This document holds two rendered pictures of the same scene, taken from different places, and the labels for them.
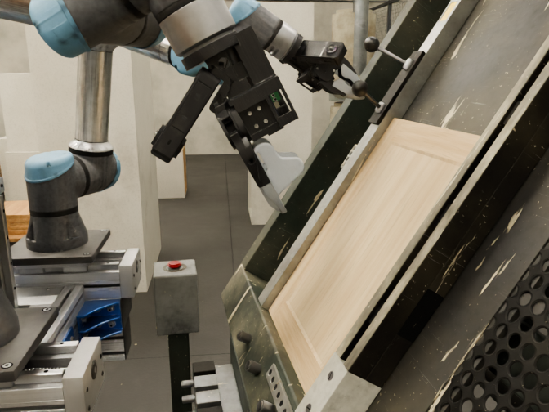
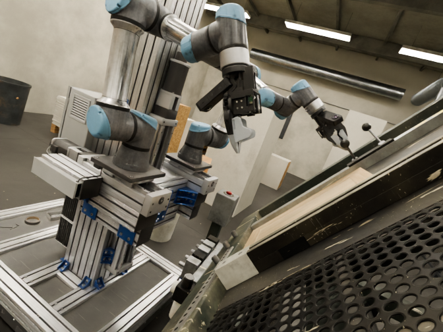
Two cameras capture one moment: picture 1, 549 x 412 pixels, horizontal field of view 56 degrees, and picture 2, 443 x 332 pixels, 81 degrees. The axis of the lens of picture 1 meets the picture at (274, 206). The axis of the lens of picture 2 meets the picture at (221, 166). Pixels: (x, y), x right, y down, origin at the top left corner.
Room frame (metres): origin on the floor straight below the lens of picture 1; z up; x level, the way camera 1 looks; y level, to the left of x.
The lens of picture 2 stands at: (-0.01, -0.28, 1.41)
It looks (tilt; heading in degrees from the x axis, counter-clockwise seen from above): 13 degrees down; 26
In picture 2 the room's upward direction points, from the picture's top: 20 degrees clockwise
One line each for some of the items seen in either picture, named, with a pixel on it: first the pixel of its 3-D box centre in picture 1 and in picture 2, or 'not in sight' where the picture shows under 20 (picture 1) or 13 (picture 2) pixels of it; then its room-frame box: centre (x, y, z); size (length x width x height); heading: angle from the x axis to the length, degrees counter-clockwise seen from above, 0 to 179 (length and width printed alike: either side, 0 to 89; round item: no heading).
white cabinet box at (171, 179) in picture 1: (160, 164); (273, 170); (6.12, 1.38, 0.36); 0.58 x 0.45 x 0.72; 96
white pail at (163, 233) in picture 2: not in sight; (165, 213); (1.95, 1.08, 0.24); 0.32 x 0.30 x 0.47; 6
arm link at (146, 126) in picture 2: not in sight; (140, 128); (0.77, 0.51, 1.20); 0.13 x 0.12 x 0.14; 173
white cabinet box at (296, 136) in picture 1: (278, 116); (340, 170); (5.16, -0.03, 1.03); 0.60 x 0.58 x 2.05; 6
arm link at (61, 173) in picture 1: (53, 179); (198, 134); (1.28, 0.56, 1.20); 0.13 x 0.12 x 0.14; 157
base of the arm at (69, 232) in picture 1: (55, 224); (192, 151); (1.27, 0.57, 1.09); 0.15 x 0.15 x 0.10
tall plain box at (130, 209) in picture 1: (104, 155); (246, 151); (3.67, 1.22, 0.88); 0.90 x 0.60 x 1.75; 6
